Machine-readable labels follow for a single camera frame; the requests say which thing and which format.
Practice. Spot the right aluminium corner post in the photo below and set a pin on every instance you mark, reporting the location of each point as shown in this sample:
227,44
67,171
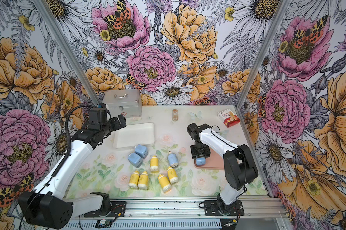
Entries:
275,24

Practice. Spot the white rectangular tray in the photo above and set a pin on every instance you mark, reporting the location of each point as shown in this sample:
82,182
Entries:
132,135

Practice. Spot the blue sharpener with white nozzle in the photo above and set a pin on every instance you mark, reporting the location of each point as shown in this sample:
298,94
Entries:
172,159

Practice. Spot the small glass bottle brown cap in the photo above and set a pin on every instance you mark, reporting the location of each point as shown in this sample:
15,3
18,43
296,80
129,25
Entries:
175,115

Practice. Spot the yellow sharpener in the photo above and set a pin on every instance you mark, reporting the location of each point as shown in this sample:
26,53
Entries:
172,175
164,183
143,181
134,178
154,164

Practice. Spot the yellow sharpener far left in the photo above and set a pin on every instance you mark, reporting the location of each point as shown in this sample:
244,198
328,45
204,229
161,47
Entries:
134,178

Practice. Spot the silver aluminium first aid case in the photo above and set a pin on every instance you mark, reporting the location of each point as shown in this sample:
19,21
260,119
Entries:
124,102

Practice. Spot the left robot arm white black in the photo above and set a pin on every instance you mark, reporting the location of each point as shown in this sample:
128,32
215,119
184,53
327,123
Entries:
45,205

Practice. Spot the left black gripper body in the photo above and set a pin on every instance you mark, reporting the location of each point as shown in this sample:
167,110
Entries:
112,125

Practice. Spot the white vented cable duct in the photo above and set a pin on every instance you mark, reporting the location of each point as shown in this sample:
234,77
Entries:
144,224

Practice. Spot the yellow sharpener lower middle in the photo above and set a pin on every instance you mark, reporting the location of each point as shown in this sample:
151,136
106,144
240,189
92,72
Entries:
164,183

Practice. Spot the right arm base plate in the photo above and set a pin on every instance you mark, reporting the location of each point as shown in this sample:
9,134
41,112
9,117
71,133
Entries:
211,208

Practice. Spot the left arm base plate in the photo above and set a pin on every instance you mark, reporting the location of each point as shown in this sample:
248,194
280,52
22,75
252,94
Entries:
117,209

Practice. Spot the red white cardboard box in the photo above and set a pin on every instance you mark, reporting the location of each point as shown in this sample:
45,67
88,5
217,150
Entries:
228,118

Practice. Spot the left aluminium corner post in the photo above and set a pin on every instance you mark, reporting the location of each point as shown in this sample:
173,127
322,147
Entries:
57,32

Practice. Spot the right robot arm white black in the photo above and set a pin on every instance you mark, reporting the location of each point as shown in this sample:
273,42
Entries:
239,166

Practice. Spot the aluminium corner post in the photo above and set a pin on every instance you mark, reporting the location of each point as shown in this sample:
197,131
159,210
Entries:
275,24
57,32

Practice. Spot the yellow sharpener centre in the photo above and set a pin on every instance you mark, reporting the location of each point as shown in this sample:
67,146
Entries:
154,164

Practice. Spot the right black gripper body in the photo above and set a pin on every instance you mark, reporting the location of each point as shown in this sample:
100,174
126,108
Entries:
200,149

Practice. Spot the yellow sharpener right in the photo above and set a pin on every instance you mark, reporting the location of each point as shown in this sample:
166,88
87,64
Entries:
172,175

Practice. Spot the aluminium front rail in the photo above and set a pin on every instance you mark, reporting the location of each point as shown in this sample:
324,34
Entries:
188,208

